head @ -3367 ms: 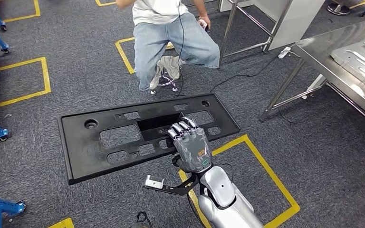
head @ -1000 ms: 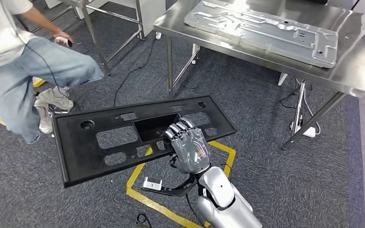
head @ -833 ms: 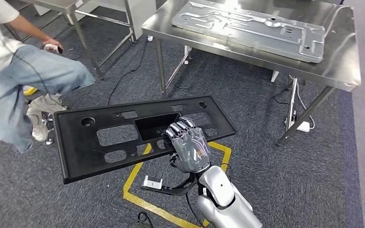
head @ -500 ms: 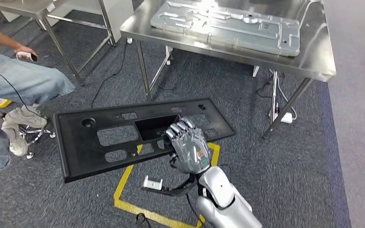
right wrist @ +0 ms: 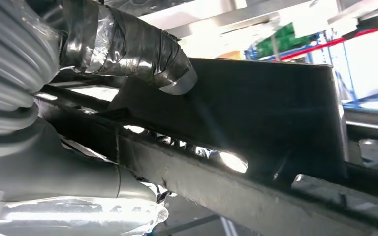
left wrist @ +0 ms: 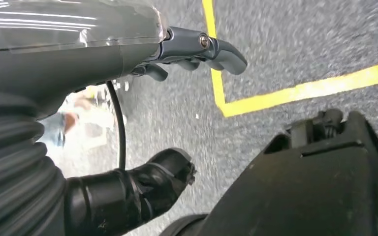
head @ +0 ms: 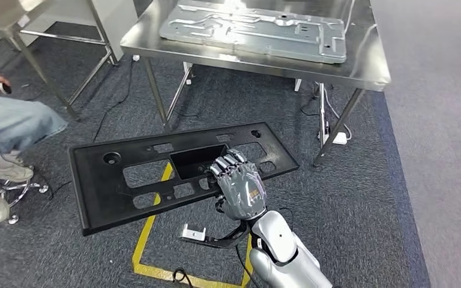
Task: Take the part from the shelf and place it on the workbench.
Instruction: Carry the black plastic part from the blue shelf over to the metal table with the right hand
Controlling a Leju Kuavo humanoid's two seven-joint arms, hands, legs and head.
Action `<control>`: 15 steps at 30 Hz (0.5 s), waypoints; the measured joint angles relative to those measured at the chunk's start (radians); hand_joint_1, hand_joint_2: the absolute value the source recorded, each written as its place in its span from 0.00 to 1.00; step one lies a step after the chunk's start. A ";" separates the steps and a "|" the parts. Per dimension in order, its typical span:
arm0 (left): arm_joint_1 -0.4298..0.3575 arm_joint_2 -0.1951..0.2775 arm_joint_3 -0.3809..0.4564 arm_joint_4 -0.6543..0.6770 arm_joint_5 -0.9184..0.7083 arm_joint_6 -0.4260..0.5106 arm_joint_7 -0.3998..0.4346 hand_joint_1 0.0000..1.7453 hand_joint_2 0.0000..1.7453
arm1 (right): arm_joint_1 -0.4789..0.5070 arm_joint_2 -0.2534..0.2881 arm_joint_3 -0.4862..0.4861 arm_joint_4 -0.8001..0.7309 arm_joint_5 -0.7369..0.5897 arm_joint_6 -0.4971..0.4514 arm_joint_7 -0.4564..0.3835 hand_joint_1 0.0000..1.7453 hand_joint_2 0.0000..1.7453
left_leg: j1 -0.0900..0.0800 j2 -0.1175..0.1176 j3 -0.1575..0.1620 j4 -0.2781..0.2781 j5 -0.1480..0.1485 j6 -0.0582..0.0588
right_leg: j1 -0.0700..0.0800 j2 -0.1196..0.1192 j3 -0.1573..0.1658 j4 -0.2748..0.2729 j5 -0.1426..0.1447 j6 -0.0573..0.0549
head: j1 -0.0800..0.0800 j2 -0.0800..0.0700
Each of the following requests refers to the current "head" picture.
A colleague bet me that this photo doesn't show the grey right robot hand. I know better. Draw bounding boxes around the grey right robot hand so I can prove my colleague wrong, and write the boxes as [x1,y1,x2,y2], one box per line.
[209,149,268,221]

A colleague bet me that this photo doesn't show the black plastic plate bracket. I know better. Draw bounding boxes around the black plastic plate bracket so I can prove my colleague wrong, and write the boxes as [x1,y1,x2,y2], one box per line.
[68,121,301,237]

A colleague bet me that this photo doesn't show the stainless steel workbench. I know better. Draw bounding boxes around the stainless steel workbench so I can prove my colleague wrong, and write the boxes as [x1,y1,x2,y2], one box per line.
[119,0,393,168]

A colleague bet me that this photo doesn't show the stamped galvanized metal panel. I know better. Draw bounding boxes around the stamped galvanized metal panel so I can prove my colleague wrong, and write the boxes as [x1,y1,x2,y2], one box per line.
[159,0,348,64]

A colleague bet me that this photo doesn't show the white cabinet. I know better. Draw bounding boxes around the white cabinet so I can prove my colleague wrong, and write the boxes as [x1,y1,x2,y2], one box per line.
[16,0,140,67]

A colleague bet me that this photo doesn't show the chrome wheeled stool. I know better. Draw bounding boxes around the chrome wheeled stool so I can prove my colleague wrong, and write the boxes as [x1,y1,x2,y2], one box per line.
[0,176,50,226]

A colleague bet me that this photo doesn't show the person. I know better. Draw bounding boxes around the person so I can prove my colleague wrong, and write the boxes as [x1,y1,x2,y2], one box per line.
[0,67,69,239]

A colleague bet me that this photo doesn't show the stainless steel side table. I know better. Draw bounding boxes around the stainless steel side table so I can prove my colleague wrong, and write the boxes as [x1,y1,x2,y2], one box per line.
[0,0,119,120]

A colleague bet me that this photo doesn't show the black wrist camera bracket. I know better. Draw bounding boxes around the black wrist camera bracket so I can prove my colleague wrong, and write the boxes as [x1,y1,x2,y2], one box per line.
[179,220,252,250]

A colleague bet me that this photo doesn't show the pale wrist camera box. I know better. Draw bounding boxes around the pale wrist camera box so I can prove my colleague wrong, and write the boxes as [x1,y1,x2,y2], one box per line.
[181,223,208,242]

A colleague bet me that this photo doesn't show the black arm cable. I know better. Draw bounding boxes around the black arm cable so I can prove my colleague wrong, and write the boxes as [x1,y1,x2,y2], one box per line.
[234,244,260,288]

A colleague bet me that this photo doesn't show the black cable loop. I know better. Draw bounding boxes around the black cable loop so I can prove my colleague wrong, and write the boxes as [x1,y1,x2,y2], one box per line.
[172,268,194,288]

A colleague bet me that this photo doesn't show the black floor cable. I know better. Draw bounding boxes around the black floor cable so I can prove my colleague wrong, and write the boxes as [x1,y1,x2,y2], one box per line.
[92,55,137,143]

